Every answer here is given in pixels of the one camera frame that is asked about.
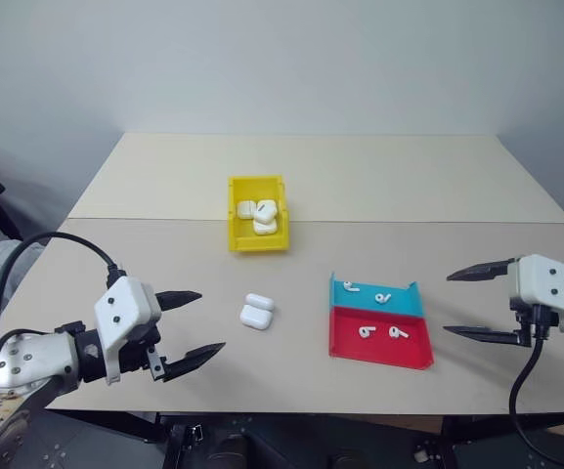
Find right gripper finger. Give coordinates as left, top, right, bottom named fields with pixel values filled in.
left=441, top=324, right=533, bottom=348
left=446, top=257, right=522, bottom=283

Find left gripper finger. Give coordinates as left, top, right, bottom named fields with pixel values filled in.
left=156, top=341, right=228, bottom=384
left=155, top=290, right=203, bottom=312

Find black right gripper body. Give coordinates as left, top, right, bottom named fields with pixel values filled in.
left=508, top=296, right=552, bottom=347

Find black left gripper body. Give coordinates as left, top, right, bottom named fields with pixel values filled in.
left=114, top=320, right=169, bottom=382

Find yellow plastic bin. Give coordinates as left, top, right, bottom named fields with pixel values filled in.
left=226, top=173, right=291, bottom=255

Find blue plastic tray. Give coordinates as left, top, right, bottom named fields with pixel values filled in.
left=328, top=271, right=425, bottom=319

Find dark rounded shape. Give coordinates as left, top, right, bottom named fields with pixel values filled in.
left=207, top=429, right=252, bottom=469

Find red plastic tray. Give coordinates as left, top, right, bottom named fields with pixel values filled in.
left=327, top=306, right=435, bottom=372

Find dark grey metal panel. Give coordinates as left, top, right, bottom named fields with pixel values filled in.
left=0, top=410, right=165, bottom=469

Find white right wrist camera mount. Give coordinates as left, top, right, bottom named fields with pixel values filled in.
left=507, top=253, right=564, bottom=334

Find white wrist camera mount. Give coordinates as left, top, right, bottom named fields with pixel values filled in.
left=93, top=277, right=163, bottom=385
left=507, top=253, right=564, bottom=334

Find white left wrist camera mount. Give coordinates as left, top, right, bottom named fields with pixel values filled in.
left=93, top=277, right=163, bottom=385

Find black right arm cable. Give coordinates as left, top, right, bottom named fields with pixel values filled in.
left=508, top=302, right=564, bottom=468

